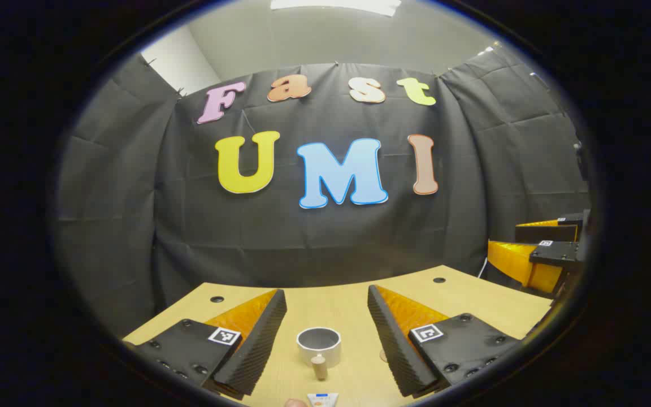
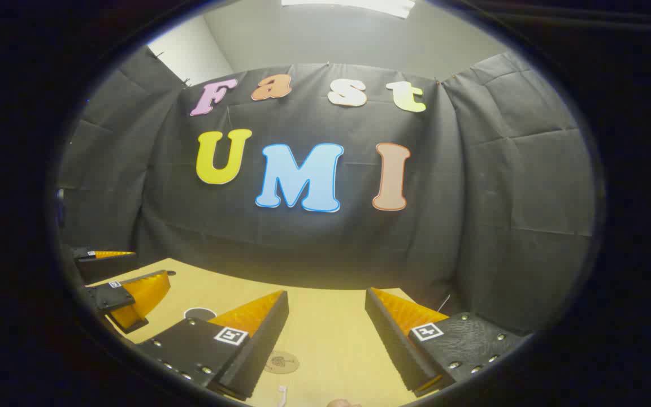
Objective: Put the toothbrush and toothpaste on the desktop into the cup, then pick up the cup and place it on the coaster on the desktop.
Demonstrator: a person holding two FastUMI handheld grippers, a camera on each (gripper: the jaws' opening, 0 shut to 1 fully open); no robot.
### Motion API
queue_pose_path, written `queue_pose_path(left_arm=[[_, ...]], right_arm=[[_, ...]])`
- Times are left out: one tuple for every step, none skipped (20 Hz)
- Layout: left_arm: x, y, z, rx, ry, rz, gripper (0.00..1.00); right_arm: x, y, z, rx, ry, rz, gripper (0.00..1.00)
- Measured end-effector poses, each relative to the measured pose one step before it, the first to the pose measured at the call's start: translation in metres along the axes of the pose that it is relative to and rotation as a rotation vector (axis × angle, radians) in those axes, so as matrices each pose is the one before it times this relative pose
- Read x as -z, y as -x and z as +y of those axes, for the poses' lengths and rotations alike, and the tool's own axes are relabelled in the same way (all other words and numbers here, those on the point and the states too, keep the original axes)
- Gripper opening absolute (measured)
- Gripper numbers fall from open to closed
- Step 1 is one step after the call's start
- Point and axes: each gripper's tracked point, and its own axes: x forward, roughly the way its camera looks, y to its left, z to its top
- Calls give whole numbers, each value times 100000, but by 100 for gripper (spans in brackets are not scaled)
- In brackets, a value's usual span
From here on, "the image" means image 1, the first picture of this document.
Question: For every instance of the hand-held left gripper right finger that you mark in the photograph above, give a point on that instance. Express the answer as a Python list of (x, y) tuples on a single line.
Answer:
[(393, 345)]

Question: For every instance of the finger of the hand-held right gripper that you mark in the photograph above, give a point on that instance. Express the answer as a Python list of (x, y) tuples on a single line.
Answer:
[(515, 261), (546, 233)]

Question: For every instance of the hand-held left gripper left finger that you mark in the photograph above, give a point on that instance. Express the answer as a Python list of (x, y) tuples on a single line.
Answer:
[(257, 345)]

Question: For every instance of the round cork coaster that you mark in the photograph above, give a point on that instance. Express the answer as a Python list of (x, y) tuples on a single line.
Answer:
[(383, 356)]

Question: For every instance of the white cup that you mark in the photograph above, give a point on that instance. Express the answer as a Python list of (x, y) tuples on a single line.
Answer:
[(319, 346)]

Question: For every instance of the white toothpaste tube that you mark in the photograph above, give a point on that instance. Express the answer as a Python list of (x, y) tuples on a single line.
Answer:
[(322, 400)]

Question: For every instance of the wooden desktop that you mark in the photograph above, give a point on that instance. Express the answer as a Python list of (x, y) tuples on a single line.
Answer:
[(325, 308)]

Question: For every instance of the black backdrop cloth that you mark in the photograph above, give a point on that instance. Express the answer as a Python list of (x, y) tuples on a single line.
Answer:
[(314, 237)]

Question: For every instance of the ceiling light panel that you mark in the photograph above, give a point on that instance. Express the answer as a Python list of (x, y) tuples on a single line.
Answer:
[(337, 5)]

